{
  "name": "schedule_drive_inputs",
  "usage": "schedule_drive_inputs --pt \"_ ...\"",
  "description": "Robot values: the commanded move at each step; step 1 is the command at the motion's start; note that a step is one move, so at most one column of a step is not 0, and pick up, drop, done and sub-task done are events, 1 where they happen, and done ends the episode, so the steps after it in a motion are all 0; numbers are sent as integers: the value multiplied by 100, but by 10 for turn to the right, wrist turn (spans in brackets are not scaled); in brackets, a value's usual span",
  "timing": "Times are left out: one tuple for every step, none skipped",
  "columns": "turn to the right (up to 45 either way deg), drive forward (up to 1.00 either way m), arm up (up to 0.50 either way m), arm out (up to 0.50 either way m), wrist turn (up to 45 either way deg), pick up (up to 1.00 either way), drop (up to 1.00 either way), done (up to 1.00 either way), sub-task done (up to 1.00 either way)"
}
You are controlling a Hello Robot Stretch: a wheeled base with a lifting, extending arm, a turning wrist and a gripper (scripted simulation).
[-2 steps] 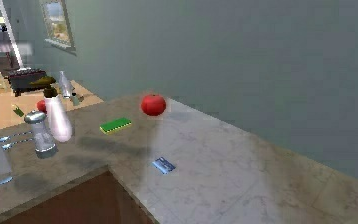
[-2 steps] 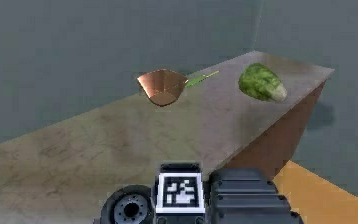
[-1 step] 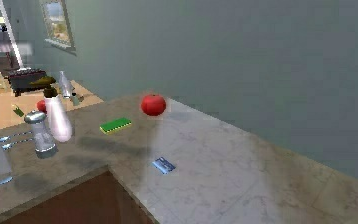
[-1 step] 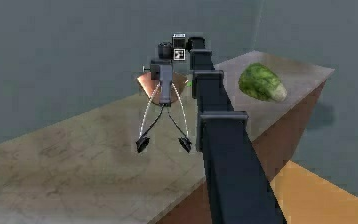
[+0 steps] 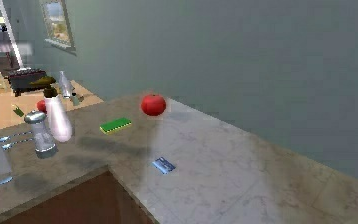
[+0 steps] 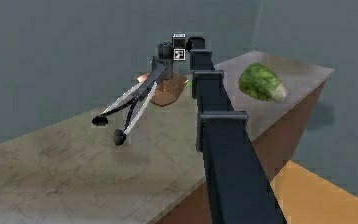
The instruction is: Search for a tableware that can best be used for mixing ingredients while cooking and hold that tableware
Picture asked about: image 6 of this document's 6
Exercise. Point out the brown wooden bowl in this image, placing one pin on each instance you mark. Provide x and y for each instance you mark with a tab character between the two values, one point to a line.
168	91

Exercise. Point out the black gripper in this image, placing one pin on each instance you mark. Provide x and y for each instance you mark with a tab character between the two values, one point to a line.
163	63

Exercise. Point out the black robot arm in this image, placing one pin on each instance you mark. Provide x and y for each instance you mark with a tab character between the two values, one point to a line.
227	140

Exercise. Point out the green lettuce head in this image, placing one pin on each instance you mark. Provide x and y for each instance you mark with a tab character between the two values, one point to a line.
261	82

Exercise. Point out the brown table with grey top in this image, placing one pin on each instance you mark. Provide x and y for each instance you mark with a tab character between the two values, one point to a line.
87	173

